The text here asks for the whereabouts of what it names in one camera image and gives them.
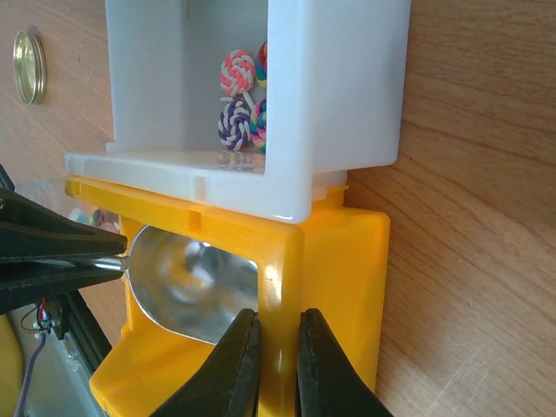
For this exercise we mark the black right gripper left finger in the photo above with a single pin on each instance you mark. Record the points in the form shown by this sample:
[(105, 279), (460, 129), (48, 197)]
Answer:
[(227, 383)]

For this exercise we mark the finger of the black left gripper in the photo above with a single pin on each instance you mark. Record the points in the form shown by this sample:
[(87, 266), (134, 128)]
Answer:
[(24, 283), (31, 232)]

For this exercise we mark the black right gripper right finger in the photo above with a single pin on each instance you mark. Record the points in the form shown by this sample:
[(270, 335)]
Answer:
[(327, 383)]

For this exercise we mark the silver metal scoop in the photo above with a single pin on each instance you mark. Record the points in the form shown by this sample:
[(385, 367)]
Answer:
[(186, 286)]

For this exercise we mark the orange plastic bin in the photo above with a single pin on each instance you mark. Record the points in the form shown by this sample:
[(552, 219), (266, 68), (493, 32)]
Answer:
[(335, 261)]

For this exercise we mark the gold metal jar lid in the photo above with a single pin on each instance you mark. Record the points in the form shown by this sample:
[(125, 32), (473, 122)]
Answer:
[(30, 68)]

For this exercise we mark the clear plastic jar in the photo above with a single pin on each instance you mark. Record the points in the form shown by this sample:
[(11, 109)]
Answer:
[(51, 194)]

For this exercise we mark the yellow plastic object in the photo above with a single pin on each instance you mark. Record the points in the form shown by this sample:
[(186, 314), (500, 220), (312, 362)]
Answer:
[(11, 367)]

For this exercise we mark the purple white swirl lollipop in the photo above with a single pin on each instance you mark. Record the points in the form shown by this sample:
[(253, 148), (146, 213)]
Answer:
[(234, 125)]

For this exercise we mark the pink rainbow swirl lollipop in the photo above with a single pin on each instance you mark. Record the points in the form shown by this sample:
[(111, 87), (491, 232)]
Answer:
[(258, 125)]

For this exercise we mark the pink white swirl lollipop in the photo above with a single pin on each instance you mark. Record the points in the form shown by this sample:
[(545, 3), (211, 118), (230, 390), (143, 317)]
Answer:
[(237, 76)]

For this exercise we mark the white translucent plastic bin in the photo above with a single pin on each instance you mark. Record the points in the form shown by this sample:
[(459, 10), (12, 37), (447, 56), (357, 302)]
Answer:
[(334, 96)]

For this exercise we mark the black aluminium frame rail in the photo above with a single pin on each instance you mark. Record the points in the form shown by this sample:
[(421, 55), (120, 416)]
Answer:
[(70, 315)]

